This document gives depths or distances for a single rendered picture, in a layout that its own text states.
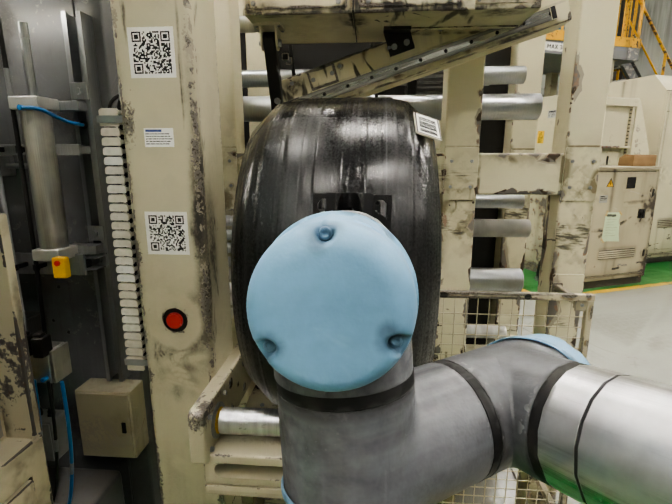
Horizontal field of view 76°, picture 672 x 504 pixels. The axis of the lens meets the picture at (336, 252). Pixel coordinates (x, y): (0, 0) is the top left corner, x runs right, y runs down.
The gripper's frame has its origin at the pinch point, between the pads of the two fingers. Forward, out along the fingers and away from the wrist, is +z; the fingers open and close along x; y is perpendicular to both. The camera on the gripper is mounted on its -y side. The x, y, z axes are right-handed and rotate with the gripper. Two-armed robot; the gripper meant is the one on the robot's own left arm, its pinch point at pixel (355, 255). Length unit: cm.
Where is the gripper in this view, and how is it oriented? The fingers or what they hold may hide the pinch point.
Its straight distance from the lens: 52.8
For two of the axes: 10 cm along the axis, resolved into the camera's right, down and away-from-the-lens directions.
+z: 0.8, -1.1, 9.9
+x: -10.0, -0.3, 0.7
